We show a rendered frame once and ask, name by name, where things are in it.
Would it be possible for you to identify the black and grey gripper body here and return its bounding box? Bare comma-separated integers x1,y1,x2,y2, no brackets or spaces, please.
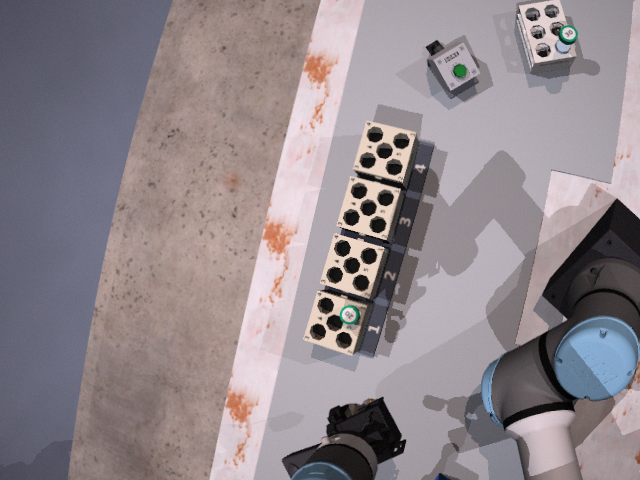
326,397,406,464

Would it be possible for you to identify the grey bench mat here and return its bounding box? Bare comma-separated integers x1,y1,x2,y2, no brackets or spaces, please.
253,0,633,480

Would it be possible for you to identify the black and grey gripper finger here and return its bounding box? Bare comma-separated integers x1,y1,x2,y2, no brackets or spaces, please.
327,399,377,424

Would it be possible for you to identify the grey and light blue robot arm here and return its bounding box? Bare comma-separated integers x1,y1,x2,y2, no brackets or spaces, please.
282,258,640,480

